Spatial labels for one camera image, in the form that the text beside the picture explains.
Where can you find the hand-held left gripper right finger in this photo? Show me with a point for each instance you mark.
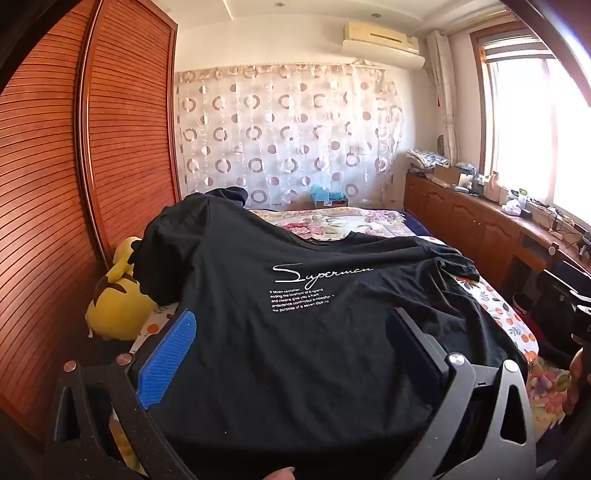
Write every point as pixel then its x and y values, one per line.
pixel 415 350

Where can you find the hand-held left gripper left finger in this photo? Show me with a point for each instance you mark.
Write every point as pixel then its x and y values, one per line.
pixel 168 355

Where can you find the black printed t-shirt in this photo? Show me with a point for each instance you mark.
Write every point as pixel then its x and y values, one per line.
pixel 286 369

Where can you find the person's left hand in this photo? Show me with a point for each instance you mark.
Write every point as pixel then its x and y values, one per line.
pixel 279 474

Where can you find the yellow plush toy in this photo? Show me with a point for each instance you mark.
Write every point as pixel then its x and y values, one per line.
pixel 120 309

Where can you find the crumpled plastic bag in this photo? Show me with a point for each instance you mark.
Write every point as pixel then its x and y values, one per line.
pixel 511 206

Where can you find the long wooden cabinet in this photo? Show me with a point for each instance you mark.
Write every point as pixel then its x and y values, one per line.
pixel 461 221

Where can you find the navy bed sheet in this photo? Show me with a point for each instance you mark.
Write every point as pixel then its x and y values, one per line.
pixel 408 226

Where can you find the pink bottle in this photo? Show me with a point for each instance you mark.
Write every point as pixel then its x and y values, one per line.
pixel 495 187

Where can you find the floral blanket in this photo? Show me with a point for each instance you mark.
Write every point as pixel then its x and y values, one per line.
pixel 323 226

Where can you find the small cardboard box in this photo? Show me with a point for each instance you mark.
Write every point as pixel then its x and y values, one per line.
pixel 339 205

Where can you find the open cardboard box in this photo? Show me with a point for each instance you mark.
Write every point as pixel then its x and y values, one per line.
pixel 445 174

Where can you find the navy folded garment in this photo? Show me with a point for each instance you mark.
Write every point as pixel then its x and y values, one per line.
pixel 228 194

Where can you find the wooden framed window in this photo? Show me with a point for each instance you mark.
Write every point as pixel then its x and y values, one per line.
pixel 521 129

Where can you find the blue tissue pack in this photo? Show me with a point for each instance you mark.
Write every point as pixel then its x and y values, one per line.
pixel 325 194

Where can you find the stack of patterned folded cloths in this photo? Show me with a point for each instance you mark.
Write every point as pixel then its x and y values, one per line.
pixel 427 159

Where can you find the white window curtain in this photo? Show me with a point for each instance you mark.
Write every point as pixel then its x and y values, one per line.
pixel 441 83

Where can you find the circle patterned sheer curtain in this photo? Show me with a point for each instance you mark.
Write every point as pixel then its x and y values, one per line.
pixel 286 138

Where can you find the cream air conditioner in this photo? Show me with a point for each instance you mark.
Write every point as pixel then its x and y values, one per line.
pixel 378 41

